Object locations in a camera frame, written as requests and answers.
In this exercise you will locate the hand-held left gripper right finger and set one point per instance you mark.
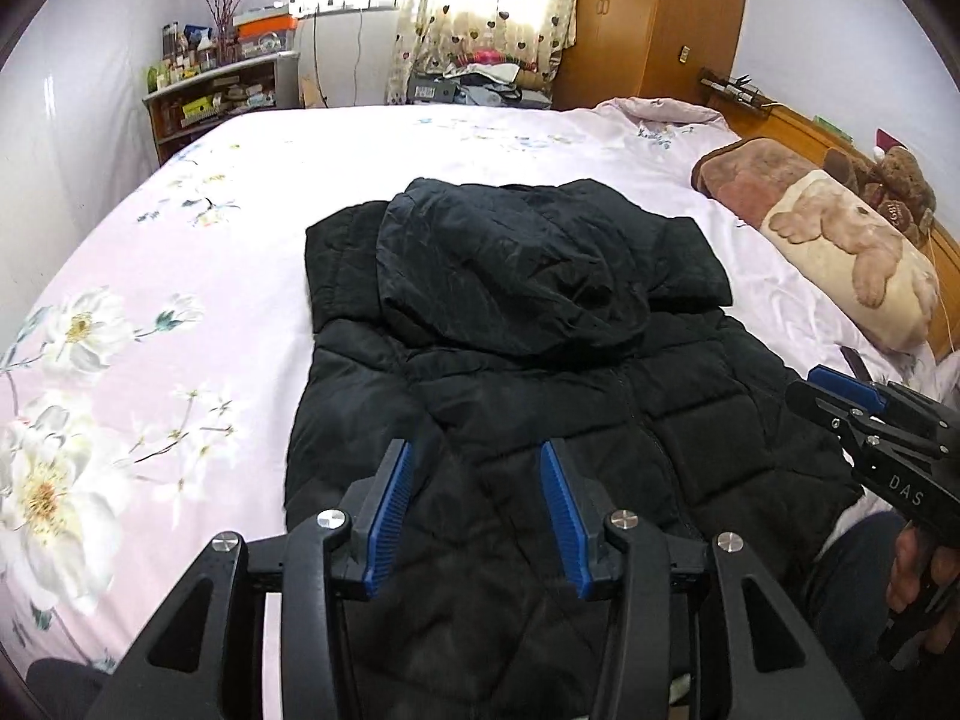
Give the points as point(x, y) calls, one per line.
point(566, 517)

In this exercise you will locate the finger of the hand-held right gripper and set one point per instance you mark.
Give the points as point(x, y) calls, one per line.
point(814, 401)
point(844, 382)

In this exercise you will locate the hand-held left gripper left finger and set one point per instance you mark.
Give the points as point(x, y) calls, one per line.
point(390, 517)

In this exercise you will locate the black puffer jacket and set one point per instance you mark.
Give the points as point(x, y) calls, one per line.
point(525, 315)

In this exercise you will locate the pile of clothes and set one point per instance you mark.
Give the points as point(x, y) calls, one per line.
point(499, 79)

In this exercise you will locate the person's right hand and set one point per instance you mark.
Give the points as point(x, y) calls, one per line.
point(919, 570)

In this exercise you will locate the person's right leg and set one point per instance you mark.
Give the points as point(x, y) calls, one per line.
point(847, 592)

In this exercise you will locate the person's leg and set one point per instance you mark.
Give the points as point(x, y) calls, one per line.
point(847, 592)
point(67, 686)

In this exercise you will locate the bear print pillow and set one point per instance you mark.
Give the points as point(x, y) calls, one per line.
point(847, 240)
point(795, 124)

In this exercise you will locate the brown teddy bear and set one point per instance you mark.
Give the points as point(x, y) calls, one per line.
point(904, 172)

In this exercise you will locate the brown plush pillow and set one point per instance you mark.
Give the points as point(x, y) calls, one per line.
point(742, 180)

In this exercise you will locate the small red item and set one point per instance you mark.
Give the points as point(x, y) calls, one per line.
point(887, 141)

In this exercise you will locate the green flat packet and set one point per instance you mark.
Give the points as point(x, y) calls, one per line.
point(834, 127)

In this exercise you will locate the bed with floral pink sheet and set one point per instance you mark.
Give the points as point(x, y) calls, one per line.
point(187, 277)

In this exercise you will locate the black rack on headboard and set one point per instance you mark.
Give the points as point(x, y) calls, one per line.
point(731, 88)

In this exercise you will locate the person's left leg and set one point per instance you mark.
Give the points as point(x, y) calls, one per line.
point(67, 686)

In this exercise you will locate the wooden wardrobe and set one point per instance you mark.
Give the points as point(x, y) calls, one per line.
point(637, 15)

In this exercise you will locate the black box appliance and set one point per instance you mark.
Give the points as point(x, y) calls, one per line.
point(431, 90)

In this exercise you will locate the wooden shelf unit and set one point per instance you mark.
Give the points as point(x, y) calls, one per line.
point(217, 101)

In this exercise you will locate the white cabinet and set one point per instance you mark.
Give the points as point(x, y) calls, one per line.
point(345, 60)

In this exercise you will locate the orange lidded storage box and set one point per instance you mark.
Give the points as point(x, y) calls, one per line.
point(262, 34)

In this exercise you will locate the group of bottles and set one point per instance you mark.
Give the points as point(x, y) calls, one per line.
point(184, 56)

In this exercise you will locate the vase of bare branches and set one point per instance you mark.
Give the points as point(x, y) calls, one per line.
point(225, 0)

